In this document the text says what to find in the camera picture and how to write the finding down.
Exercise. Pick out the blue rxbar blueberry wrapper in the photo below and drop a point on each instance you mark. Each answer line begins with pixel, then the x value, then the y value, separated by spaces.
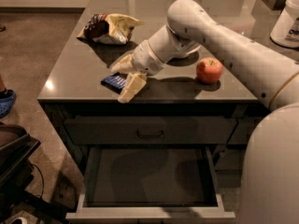
pixel 114 82

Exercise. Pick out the closed top drawer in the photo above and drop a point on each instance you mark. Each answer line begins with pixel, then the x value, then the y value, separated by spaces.
pixel 149 130

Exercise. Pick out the open middle drawer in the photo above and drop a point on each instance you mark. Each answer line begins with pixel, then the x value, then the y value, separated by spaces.
pixel 150 186

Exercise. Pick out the right top drawer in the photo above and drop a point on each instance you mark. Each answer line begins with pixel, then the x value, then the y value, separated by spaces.
pixel 243 130

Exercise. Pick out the red apple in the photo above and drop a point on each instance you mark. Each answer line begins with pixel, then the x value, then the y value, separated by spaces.
pixel 209 70

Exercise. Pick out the right middle drawer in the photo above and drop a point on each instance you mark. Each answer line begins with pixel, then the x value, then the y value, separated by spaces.
pixel 230 160

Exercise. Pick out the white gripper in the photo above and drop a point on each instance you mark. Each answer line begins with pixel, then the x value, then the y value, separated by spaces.
pixel 145 61

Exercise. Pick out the right bottom drawer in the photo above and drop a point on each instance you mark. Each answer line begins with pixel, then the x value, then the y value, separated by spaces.
pixel 228 179

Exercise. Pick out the white plastic canister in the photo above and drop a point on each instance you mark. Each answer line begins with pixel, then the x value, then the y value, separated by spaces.
pixel 286 30

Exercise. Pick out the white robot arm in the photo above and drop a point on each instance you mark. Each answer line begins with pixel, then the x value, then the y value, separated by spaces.
pixel 270 176

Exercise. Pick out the white paper bowl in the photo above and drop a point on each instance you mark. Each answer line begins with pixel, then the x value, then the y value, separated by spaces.
pixel 189 51

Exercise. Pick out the blue croc shoe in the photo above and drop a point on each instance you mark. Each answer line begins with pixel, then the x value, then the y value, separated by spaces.
pixel 7 103

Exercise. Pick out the crumpled chip bag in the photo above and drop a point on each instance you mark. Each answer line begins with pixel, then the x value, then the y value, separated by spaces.
pixel 109 29

